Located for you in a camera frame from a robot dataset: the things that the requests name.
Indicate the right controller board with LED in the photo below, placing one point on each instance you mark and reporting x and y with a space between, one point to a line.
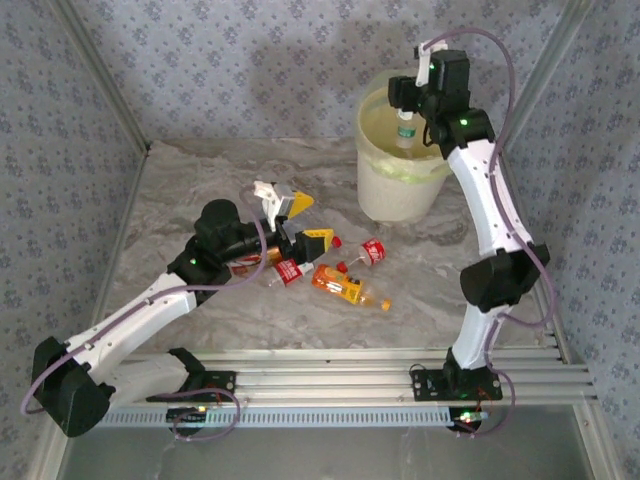
467 416

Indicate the left table edge rail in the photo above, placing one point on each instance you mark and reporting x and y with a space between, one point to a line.
128 210

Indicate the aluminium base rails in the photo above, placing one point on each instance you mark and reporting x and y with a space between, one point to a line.
325 372

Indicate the clear bottle mustard yellow cap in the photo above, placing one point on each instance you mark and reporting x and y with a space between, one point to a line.
267 257

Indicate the right aluminium frame post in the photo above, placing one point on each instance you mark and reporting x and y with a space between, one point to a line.
541 70

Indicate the orange juice bottle yellow label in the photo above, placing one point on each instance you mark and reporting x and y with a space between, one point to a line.
345 289

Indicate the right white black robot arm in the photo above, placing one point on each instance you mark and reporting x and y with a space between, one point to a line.
492 210

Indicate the right table edge rail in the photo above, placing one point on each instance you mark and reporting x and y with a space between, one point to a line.
556 345

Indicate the aluminium frame post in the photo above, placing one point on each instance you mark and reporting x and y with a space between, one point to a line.
541 70
103 70

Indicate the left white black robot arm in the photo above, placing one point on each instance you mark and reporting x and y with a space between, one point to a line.
130 320

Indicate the cream white plastic bin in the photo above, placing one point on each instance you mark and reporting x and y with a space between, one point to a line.
395 195

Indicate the clear cola bottle red label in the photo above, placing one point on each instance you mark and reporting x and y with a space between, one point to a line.
374 251

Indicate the table edge rail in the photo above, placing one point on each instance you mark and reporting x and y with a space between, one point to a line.
556 345
128 210

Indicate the controller board with led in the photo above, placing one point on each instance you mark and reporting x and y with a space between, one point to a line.
185 415
467 416

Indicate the small clear bottle green label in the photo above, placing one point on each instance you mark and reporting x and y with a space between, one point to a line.
405 134

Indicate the yellow green bin liner bag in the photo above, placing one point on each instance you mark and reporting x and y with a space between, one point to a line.
375 120

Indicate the left aluminium frame post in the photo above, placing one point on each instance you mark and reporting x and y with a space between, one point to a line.
103 70

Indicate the left controller board with LED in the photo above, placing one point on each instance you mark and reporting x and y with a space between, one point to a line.
185 415

